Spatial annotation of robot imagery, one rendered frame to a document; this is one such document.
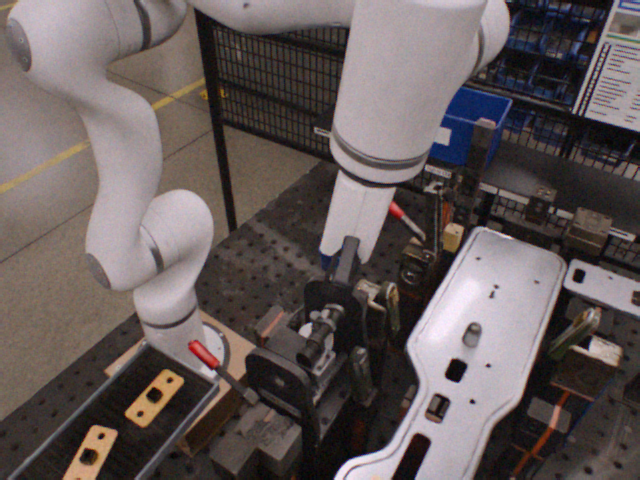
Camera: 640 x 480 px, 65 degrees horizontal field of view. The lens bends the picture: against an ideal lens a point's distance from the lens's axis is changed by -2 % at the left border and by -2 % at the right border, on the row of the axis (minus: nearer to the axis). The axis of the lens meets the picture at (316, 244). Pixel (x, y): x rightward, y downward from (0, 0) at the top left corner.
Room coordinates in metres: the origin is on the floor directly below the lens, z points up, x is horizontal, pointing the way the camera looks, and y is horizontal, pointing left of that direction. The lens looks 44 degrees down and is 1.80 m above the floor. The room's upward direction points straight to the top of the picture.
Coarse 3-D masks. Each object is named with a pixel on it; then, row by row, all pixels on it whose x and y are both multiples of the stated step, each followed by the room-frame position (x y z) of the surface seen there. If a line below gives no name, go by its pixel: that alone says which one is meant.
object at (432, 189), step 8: (432, 184) 0.76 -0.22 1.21; (440, 184) 0.76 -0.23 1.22; (424, 192) 0.76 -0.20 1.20; (432, 192) 0.74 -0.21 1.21; (440, 192) 0.75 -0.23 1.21; (448, 192) 0.74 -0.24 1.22; (432, 200) 0.74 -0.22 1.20; (440, 200) 0.76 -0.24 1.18; (448, 200) 0.73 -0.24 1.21; (432, 208) 0.74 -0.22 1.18; (440, 208) 0.76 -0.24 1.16; (432, 216) 0.73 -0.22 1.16; (440, 216) 0.75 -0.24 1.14; (432, 224) 0.73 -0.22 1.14; (440, 224) 0.75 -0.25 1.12; (432, 232) 0.73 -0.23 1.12; (440, 232) 0.75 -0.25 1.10; (432, 240) 0.73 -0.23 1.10; (440, 240) 0.75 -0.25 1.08; (432, 248) 0.73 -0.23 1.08; (440, 248) 0.75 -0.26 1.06
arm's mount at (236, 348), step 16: (208, 320) 0.76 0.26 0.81; (224, 336) 0.71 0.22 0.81; (240, 336) 0.71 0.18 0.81; (128, 352) 0.66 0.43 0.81; (224, 352) 0.66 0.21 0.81; (240, 352) 0.67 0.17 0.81; (112, 368) 0.62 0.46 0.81; (240, 368) 0.62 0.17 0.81; (224, 384) 0.58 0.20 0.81; (224, 400) 0.56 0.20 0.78; (240, 400) 0.59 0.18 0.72; (208, 416) 0.52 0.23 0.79; (224, 416) 0.55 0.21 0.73; (192, 432) 0.48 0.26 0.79; (208, 432) 0.51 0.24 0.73; (192, 448) 0.48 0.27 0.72
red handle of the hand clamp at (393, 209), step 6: (390, 204) 0.79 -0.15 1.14; (396, 204) 0.80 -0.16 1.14; (390, 210) 0.79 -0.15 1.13; (396, 210) 0.79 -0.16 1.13; (396, 216) 0.78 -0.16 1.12; (402, 216) 0.78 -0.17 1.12; (402, 222) 0.78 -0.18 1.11; (408, 222) 0.77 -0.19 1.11; (408, 228) 0.77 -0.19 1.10; (414, 228) 0.77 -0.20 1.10; (414, 234) 0.76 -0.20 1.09; (420, 234) 0.76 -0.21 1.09; (420, 240) 0.75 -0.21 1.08
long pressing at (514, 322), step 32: (480, 256) 0.78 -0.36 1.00; (512, 256) 0.78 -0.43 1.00; (544, 256) 0.78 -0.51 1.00; (448, 288) 0.69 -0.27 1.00; (480, 288) 0.69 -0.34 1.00; (512, 288) 0.69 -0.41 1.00; (544, 288) 0.69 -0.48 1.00; (448, 320) 0.61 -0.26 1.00; (480, 320) 0.61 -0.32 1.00; (512, 320) 0.61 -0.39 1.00; (544, 320) 0.61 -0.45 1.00; (416, 352) 0.54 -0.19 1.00; (448, 352) 0.54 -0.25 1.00; (480, 352) 0.53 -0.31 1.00; (512, 352) 0.53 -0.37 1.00; (416, 384) 0.48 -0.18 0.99; (448, 384) 0.47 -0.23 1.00; (480, 384) 0.47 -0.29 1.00; (512, 384) 0.47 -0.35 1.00; (416, 416) 0.41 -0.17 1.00; (448, 416) 0.41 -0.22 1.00; (480, 416) 0.41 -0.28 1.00; (384, 448) 0.35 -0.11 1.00; (448, 448) 0.35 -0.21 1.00; (480, 448) 0.35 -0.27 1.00
